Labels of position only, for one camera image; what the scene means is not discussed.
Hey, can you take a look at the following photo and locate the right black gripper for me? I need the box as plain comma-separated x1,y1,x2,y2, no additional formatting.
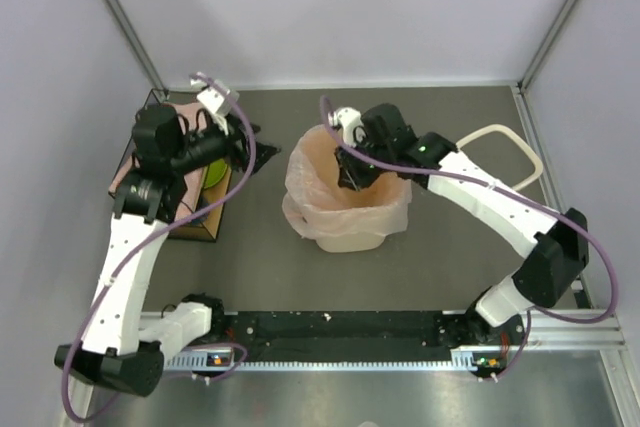
335,132,395,191

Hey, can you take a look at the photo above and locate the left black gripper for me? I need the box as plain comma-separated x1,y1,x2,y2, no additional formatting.
169,111,281,176

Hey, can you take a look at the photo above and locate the cream plastic trash bin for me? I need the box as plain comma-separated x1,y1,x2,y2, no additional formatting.
299,122,411,253

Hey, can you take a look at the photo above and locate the pink plastic trash bag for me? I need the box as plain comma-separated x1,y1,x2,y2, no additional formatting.
281,122,413,241

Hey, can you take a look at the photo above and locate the cream bin rim ring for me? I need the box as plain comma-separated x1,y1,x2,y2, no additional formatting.
457,123,544,193

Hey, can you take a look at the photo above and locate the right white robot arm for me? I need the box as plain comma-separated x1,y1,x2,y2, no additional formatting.
326,104,589,343

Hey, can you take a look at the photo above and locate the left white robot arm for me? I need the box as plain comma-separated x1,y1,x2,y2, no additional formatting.
54,104,279,397

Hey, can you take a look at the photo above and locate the green roll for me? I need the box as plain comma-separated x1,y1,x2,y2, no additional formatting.
203,159,228,189

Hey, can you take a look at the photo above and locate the pink folded bag stack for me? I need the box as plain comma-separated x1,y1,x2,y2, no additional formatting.
108,98,203,224

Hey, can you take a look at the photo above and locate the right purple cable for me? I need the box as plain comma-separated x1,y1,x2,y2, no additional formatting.
319,94,621,382

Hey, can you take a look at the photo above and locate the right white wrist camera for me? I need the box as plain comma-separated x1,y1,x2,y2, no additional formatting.
328,107,367,147

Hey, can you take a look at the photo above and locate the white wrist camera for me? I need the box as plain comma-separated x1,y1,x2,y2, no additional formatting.
196,86,231,136
328,107,367,147

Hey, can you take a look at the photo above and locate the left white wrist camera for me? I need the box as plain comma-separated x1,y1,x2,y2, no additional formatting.
196,86,231,136

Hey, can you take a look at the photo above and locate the black wire frame box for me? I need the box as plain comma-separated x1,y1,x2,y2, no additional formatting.
108,89,232,242

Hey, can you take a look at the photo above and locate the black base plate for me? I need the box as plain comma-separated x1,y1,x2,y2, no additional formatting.
197,311,525,348

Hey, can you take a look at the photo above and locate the grey slotted cable duct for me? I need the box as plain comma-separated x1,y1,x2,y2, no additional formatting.
164,349,504,374

